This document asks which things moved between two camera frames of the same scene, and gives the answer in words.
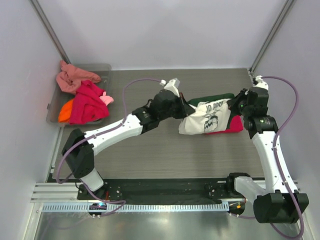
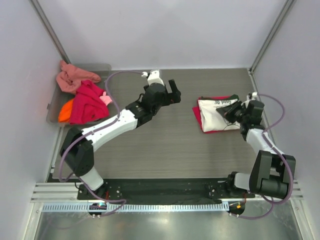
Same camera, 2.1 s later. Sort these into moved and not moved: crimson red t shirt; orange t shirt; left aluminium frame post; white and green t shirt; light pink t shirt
Moved: white and green t shirt
Not moved: crimson red t shirt; light pink t shirt; orange t shirt; left aluminium frame post
